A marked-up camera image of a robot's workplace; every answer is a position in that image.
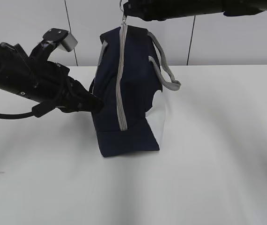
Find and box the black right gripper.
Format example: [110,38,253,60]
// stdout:
[123,0,263,21]

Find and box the navy insulated lunch bag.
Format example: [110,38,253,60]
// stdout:
[90,22,181,158]

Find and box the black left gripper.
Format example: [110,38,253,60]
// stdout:
[0,39,104,113]

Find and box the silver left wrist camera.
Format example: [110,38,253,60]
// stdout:
[43,28,78,52]

